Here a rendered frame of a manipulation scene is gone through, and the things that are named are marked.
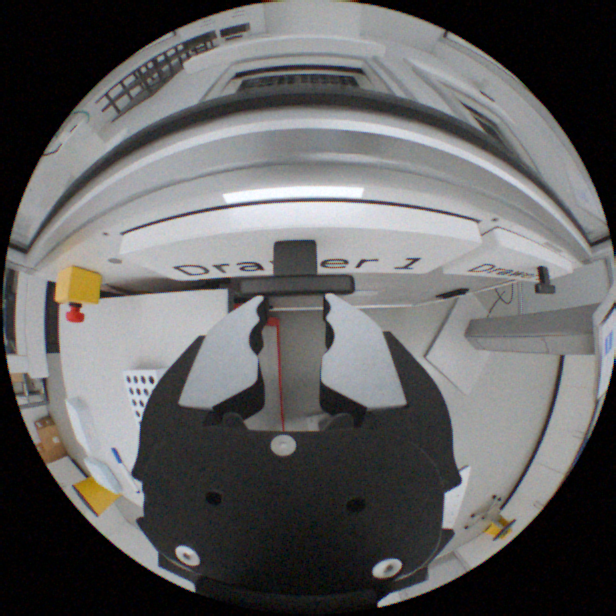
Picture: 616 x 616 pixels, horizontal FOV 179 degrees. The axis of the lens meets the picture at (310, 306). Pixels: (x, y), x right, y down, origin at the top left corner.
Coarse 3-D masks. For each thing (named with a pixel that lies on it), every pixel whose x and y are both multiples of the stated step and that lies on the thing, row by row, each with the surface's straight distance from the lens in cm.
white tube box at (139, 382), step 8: (136, 368) 39; (144, 368) 37; (152, 368) 36; (160, 368) 34; (168, 368) 35; (128, 376) 39; (136, 376) 37; (144, 376) 35; (152, 376) 35; (160, 376) 33; (128, 384) 38; (136, 384) 36; (144, 384) 35; (152, 384) 34; (128, 392) 39; (136, 392) 37; (144, 392) 36; (136, 400) 38; (144, 400) 36; (136, 408) 39; (136, 416) 39
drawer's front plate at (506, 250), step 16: (496, 240) 21; (512, 240) 23; (528, 240) 27; (464, 256) 25; (480, 256) 23; (496, 256) 24; (512, 256) 25; (528, 256) 27; (544, 256) 30; (560, 256) 39; (448, 272) 28; (464, 272) 29; (480, 272) 31; (496, 272) 32; (512, 272) 34; (528, 272) 37; (560, 272) 44
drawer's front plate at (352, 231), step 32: (160, 224) 17; (192, 224) 15; (224, 224) 14; (256, 224) 13; (288, 224) 13; (320, 224) 13; (352, 224) 13; (384, 224) 14; (416, 224) 15; (448, 224) 16; (128, 256) 20; (160, 256) 19; (192, 256) 18; (224, 256) 18; (256, 256) 18; (320, 256) 18; (352, 256) 18; (384, 256) 19; (416, 256) 20; (448, 256) 21
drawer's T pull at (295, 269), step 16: (288, 240) 14; (304, 240) 14; (288, 256) 14; (304, 256) 14; (288, 272) 14; (304, 272) 14; (240, 288) 14; (256, 288) 14; (272, 288) 13; (288, 288) 13; (304, 288) 13; (320, 288) 13; (336, 288) 13; (352, 288) 14
